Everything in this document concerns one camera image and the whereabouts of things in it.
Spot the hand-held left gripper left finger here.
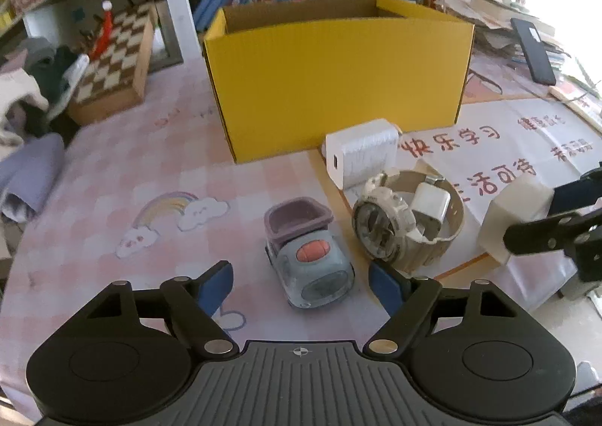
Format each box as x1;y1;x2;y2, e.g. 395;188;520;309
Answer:
78;261;240;358

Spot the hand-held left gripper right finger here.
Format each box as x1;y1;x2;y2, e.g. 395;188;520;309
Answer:
364;261;523;356

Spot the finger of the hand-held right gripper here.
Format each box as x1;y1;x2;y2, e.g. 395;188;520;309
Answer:
503;205;602;256
548;165;602;216

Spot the white plastic cube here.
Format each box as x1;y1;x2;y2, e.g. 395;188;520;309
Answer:
479;173;552;264

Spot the cream white wristwatch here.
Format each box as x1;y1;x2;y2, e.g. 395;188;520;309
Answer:
352;169;466;273

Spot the pastel toy truck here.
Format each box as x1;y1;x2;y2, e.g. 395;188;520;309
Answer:
263;197;356;310

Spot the small white charger plug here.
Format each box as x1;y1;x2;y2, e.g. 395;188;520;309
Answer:
410;174;453;235

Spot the large white power adapter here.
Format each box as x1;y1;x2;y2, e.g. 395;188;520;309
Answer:
324;118;401;189

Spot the yellow cardboard box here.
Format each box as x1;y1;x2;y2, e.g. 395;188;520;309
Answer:
202;0;476;164

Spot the orange workbook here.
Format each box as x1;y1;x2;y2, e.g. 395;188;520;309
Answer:
548;78;602;132

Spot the black smartphone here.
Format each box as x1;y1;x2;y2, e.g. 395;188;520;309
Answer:
510;18;557;86

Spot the pink printed table mat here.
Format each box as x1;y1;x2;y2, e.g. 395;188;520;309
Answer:
0;50;602;408

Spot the stack of papers and booklets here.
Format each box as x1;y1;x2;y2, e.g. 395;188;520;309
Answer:
442;0;579;74

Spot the lavender garment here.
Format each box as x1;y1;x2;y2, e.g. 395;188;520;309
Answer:
0;132;67;220

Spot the wooden chessboard case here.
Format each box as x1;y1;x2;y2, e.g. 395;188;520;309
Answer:
68;3;158;126

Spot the dark grey garment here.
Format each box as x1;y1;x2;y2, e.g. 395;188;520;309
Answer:
23;38;90;119

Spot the pile of clothes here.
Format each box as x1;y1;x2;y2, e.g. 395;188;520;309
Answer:
0;69;50;147

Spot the white shelf unit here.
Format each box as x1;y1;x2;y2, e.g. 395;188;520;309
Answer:
0;0;528;74

